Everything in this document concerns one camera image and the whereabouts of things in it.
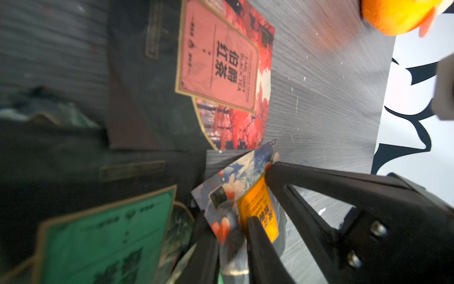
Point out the teal label tea bag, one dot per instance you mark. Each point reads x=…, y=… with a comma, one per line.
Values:
x=96, y=215

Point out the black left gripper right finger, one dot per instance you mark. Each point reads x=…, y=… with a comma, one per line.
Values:
x=396, y=232

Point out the pink plush doll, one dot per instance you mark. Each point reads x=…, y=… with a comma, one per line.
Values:
x=397, y=17

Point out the pink label red tea bag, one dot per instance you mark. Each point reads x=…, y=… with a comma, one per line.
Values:
x=188, y=75

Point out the orange label blue tea bag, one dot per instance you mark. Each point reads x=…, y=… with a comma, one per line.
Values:
x=234, y=194

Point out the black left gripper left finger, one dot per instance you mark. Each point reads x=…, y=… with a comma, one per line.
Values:
x=265, y=266

